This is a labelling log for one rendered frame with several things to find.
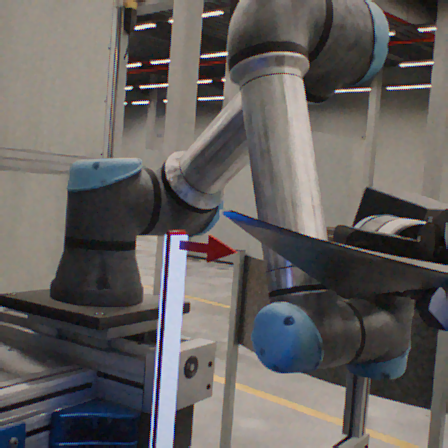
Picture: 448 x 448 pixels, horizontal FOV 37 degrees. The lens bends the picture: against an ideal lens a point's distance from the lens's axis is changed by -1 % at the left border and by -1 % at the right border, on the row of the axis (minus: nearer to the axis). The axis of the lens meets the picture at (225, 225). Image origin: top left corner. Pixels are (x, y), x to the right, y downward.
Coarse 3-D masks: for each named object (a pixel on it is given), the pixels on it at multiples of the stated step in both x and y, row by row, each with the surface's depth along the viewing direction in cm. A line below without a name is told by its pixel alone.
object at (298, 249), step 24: (240, 216) 44; (264, 240) 51; (288, 240) 47; (312, 240) 43; (312, 264) 56; (336, 264) 54; (360, 264) 51; (384, 264) 48; (408, 264) 41; (432, 264) 42; (336, 288) 61; (360, 288) 60; (384, 288) 59; (408, 288) 57
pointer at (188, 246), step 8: (208, 240) 57; (216, 240) 56; (184, 248) 58; (192, 248) 57; (200, 248) 57; (208, 248) 57; (216, 248) 56; (224, 248) 56; (208, 256) 57; (216, 256) 56; (224, 256) 56
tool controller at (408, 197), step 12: (372, 192) 108; (384, 192) 108; (396, 192) 114; (408, 192) 124; (360, 204) 109; (372, 204) 108; (384, 204) 107; (396, 204) 106; (408, 204) 105; (420, 204) 105; (432, 204) 113; (444, 204) 123; (360, 216) 109; (396, 216) 106; (408, 216) 105; (420, 216) 104; (432, 216) 108
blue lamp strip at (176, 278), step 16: (176, 240) 58; (176, 256) 58; (176, 272) 58; (176, 288) 59; (176, 304) 59; (176, 320) 59; (176, 336) 59; (176, 352) 59; (176, 368) 60; (176, 384) 60; (160, 400) 58; (160, 416) 58; (160, 432) 58
